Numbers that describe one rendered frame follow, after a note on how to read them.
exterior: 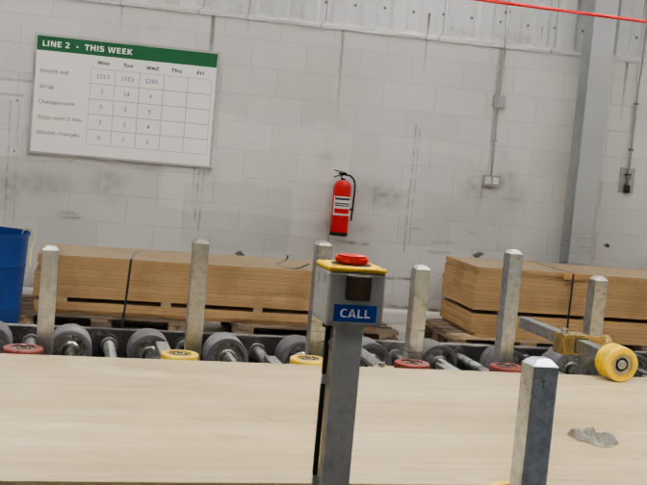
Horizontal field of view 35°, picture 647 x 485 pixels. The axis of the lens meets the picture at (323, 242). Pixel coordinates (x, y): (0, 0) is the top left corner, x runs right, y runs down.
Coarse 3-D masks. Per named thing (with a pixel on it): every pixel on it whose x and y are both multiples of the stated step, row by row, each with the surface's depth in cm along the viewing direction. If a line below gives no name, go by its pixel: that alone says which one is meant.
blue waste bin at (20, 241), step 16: (0, 240) 642; (16, 240) 651; (32, 240) 670; (0, 256) 644; (16, 256) 654; (0, 272) 646; (16, 272) 656; (0, 288) 648; (16, 288) 659; (0, 304) 650; (16, 304) 662; (16, 320) 666
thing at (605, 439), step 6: (588, 426) 179; (570, 432) 179; (576, 432) 179; (582, 432) 179; (588, 432) 178; (594, 432) 177; (606, 432) 178; (576, 438) 177; (582, 438) 176; (588, 438) 176; (594, 438) 175; (600, 438) 175; (606, 438) 175; (612, 438) 177; (594, 444) 174; (600, 444) 174; (606, 444) 174
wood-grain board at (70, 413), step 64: (0, 384) 180; (64, 384) 185; (128, 384) 189; (192, 384) 193; (256, 384) 198; (320, 384) 203; (384, 384) 208; (448, 384) 214; (512, 384) 219; (576, 384) 225; (640, 384) 232; (0, 448) 144; (64, 448) 147; (128, 448) 149; (192, 448) 152; (256, 448) 155; (384, 448) 161; (448, 448) 164; (512, 448) 168; (576, 448) 171; (640, 448) 175
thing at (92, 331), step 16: (16, 336) 270; (96, 336) 275; (128, 336) 277; (176, 336) 280; (208, 336) 282; (240, 336) 284; (256, 336) 286; (272, 336) 287; (96, 352) 276; (272, 352) 287; (480, 352) 302; (528, 352) 306; (544, 352) 307; (640, 352) 315; (464, 368) 301
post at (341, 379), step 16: (336, 336) 122; (352, 336) 122; (336, 352) 122; (352, 352) 123; (336, 368) 122; (352, 368) 123; (336, 384) 123; (352, 384) 123; (320, 400) 124; (336, 400) 123; (352, 400) 123; (320, 416) 124; (336, 416) 123; (352, 416) 123; (320, 432) 124; (336, 432) 123; (352, 432) 124; (320, 448) 125; (336, 448) 123; (320, 464) 124; (336, 464) 124; (320, 480) 124; (336, 480) 124
